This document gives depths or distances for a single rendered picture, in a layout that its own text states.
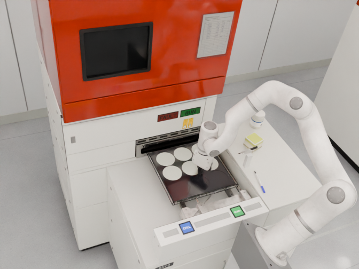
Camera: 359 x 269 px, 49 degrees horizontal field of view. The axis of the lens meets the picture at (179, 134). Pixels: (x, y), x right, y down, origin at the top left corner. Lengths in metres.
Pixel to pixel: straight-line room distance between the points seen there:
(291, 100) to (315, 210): 0.44
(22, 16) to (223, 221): 2.17
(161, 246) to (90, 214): 0.83
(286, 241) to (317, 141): 0.42
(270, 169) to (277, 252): 0.53
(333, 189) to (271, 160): 0.63
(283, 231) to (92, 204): 1.17
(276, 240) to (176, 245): 0.42
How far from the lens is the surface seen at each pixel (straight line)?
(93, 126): 1.96
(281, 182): 2.07
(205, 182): 2.05
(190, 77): 1.91
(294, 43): 4.57
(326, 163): 1.70
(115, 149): 2.11
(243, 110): 1.81
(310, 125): 1.77
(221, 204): 2.00
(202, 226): 1.81
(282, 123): 4.00
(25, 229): 3.01
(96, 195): 2.35
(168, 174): 2.06
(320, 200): 1.63
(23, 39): 3.34
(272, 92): 1.78
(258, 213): 1.92
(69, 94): 1.74
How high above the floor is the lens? 2.44
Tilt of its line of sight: 43 degrees down
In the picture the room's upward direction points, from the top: 8 degrees clockwise
